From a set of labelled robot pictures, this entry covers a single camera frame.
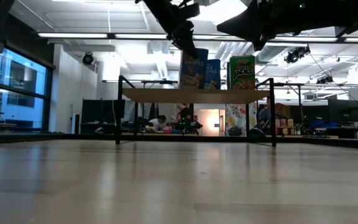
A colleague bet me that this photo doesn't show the floral print curtain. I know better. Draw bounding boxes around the floral print curtain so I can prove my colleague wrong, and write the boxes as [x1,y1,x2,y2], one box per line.
[224,103,258,137]

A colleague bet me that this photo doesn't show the wooden shelf with black frame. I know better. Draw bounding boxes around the wooden shelf with black frame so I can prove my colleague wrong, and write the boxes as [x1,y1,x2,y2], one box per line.
[115,75,277,147]

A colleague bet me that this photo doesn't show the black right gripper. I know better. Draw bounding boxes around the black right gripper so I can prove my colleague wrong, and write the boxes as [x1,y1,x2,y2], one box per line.
[216,0,291,51]

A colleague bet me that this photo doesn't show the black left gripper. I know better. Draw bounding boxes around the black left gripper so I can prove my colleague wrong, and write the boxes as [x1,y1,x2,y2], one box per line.
[137,0,200,59]

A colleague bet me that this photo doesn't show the small black robot green lights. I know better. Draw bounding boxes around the small black robot green lights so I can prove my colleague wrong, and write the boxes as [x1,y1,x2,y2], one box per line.
[173,119,203,135]

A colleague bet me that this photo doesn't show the black rig frame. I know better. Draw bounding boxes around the black rig frame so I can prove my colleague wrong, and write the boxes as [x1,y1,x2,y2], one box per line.
[273,82,358,134]

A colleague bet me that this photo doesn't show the black metal table frame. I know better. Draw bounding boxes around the black metal table frame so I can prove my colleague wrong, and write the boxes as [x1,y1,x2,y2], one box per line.
[0,132,358,151]

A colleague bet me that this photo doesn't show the blue Rice Krispies cereal box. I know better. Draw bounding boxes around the blue Rice Krispies cereal box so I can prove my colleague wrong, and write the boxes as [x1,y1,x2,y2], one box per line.
[204,58,222,90]
[178,48,209,90]

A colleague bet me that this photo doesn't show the red-brown patterned fabric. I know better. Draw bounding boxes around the red-brown patterned fabric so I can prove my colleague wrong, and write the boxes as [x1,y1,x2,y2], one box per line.
[273,103,288,119]

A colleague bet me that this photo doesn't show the blue bin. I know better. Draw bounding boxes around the blue bin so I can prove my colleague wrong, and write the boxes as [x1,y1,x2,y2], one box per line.
[310,120,338,129]

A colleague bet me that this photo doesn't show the black ceiling camera cluster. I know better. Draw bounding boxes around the black ceiling camera cluster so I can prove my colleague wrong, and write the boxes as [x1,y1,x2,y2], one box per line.
[283,45,311,65]

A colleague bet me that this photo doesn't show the person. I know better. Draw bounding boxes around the person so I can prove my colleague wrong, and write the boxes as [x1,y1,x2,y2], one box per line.
[149,114,167,132]
[257,96,272,131]
[174,103,193,123]

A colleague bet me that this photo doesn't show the round black ceiling speaker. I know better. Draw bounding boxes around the round black ceiling speaker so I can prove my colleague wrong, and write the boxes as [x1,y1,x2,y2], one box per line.
[81,52,94,66]

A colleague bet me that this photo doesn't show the black monitor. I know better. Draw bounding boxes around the black monitor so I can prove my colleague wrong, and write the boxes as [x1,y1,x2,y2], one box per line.
[327,98,358,123]
[81,99,126,125]

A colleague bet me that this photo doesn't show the grey ventilation duct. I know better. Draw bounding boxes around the grey ventilation duct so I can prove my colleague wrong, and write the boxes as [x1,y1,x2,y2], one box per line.
[255,43,288,65]

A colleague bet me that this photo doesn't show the green Apple Jacks cereal box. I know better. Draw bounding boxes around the green Apple Jacks cereal box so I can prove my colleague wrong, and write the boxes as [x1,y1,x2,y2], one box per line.
[228,55,257,91]

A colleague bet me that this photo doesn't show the large window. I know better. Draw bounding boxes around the large window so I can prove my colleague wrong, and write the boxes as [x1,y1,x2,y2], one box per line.
[0,46,54,131]

